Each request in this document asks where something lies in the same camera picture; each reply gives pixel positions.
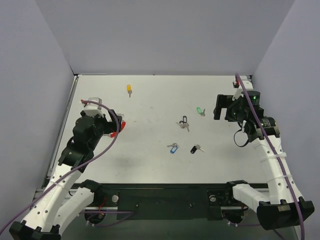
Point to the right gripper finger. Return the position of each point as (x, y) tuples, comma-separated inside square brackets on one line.
[(223, 101), (217, 113)]

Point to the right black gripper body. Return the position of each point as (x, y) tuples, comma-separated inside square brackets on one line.
[(227, 108)]

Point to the black tagged key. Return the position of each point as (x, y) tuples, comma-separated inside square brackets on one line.
[(196, 148)]

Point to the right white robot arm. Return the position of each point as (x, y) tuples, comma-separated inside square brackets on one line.
[(285, 206)]

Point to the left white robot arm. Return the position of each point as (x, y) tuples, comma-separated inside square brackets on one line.
[(50, 214)]

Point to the green tagged key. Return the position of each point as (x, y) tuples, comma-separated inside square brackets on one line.
[(201, 111)]

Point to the black carabiner key bunch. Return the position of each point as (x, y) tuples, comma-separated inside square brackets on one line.
[(184, 123)]

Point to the yellow tagged key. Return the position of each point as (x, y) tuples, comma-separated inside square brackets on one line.
[(129, 90)]

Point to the blue tagged key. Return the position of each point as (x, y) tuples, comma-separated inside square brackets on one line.
[(173, 147)]

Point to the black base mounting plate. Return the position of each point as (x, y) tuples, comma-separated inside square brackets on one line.
[(169, 201)]

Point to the red handled keyring holder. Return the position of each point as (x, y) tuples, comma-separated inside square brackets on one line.
[(121, 122)]

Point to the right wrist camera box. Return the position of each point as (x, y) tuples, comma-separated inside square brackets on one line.
[(236, 84)]

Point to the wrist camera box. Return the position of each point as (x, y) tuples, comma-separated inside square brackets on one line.
[(236, 84), (93, 107)]

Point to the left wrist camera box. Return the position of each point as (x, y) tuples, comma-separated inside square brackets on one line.
[(93, 107)]

